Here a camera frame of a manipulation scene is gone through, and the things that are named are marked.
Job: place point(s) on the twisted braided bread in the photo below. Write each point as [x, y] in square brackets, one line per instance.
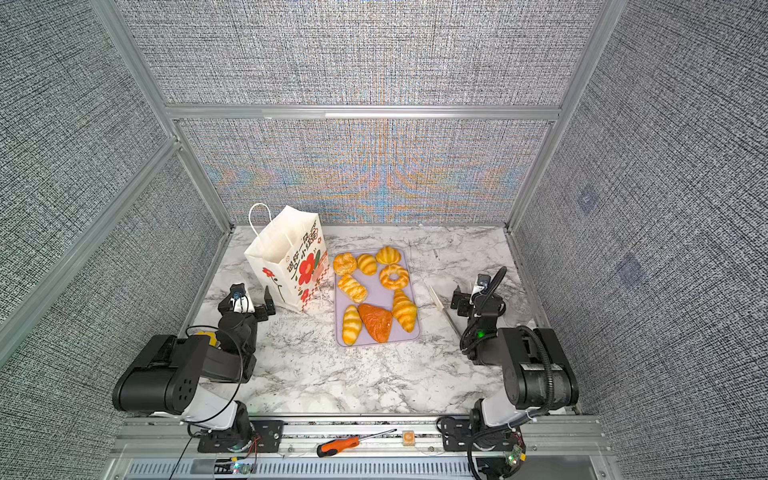
[354, 290]

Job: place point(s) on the aluminium front rail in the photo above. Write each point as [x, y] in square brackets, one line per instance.
[557, 447]

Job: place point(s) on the striped oval bread left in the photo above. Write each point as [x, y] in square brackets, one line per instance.
[351, 325]

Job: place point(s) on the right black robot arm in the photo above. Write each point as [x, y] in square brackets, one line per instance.
[537, 376]

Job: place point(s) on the ring doughnut bread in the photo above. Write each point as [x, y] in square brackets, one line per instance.
[394, 277]

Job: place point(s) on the striped round bun top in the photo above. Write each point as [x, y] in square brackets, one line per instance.
[388, 255]

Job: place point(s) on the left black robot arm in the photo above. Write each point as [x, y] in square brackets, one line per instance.
[164, 377]

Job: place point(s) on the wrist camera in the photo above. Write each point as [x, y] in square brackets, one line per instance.
[482, 285]
[240, 302]

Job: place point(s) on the orange handled screwdriver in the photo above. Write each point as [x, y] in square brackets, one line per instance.
[333, 447]

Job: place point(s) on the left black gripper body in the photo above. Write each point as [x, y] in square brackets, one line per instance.
[259, 315]

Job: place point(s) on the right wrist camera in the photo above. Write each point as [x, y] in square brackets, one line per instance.
[482, 285]

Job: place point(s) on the small striped bun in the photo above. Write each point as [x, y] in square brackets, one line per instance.
[367, 264]

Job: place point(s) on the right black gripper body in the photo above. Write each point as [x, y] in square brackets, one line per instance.
[465, 309]

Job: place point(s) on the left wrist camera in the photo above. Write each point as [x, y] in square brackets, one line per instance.
[240, 302]

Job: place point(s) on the white food tongs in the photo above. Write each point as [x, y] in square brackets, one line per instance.
[444, 311]

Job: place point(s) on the orange triangular pastry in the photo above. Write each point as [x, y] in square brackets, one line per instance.
[377, 321]

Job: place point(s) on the white floral paper bag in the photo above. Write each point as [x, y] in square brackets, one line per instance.
[290, 257]

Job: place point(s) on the long striped croissant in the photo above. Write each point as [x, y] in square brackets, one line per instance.
[404, 311]

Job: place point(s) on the lilac plastic tray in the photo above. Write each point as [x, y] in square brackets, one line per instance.
[378, 296]

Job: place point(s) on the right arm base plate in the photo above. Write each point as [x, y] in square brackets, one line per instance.
[457, 433]

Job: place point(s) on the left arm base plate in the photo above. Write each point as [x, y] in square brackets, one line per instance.
[261, 436]

